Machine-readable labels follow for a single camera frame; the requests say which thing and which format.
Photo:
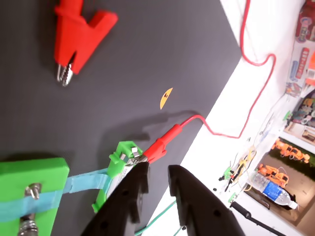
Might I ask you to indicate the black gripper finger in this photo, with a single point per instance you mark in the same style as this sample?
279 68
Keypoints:
204 211
118 204

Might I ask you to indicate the red alligator clip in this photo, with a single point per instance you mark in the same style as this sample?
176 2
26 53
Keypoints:
160 146
78 37

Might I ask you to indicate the green battery holder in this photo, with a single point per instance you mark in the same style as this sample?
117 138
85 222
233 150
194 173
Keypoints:
120 150

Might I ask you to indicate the green bulb holder block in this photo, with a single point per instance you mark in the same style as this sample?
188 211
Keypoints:
14 177

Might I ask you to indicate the blue masking tape strip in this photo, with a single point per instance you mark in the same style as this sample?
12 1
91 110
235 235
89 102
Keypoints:
14 205
83 183

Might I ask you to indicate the black metal rod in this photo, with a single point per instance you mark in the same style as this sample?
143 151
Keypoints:
247 213

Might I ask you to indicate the small green circuit board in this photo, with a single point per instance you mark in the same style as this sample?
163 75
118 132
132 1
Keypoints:
227 173

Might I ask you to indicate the clear water bottle blue label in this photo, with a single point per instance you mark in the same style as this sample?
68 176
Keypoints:
273 190

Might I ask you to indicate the orange toy robot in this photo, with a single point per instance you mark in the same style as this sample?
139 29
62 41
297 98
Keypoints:
273 173
291 150

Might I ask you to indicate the small glass light bulb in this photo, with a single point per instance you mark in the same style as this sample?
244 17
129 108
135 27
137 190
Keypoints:
28 226

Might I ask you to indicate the orange semicircle paper sticker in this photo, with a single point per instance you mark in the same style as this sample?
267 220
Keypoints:
165 99

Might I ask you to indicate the dark grey work mat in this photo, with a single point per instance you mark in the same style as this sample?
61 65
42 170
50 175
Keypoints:
147 37

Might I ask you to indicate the red white tall package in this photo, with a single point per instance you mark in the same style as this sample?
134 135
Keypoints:
304 61

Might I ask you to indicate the colourful toy package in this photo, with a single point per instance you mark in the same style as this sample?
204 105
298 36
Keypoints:
304 29

